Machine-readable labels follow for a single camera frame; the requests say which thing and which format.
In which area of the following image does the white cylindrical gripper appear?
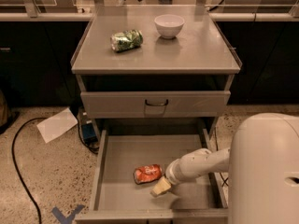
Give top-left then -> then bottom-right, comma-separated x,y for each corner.
150,159 -> 187,197

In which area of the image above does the red coke can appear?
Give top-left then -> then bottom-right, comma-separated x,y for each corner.
134,164 -> 162,185

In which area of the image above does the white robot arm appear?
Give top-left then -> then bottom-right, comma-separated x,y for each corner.
150,113 -> 299,224

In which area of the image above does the open middle drawer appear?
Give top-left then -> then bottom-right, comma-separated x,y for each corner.
76,130 -> 228,224

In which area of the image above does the closed top drawer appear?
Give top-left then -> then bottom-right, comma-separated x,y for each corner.
81,91 -> 230,119

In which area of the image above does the grey drawer cabinet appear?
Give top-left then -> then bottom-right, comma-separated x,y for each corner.
72,5 -> 241,133

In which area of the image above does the long dark back counter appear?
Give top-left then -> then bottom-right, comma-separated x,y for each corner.
1,17 -> 298,106

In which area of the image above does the blue box on floor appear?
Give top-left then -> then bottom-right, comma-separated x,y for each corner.
81,123 -> 97,144

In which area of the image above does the blue tape floor mark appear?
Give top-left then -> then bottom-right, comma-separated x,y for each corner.
50,204 -> 86,224

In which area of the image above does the white paper sheet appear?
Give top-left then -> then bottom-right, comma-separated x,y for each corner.
36,108 -> 78,143

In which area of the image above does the green crumpled chip bag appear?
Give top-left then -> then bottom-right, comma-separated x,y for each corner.
110,29 -> 143,52

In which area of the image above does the white ceramic bowl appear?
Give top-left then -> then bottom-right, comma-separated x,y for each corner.
154,14 -> 185,39

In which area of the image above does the black cable right floor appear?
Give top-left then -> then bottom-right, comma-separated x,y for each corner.
214,128 -> 230,188

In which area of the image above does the black cable floor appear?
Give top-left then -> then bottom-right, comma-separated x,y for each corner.
11,117 -> 48,224
214,128 -> 230,188

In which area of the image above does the black drawer handle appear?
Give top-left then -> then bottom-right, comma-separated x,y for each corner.
145,99 -> 169,107

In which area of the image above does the black cable left floor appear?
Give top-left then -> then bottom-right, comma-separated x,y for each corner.
11,117 -> 48,224

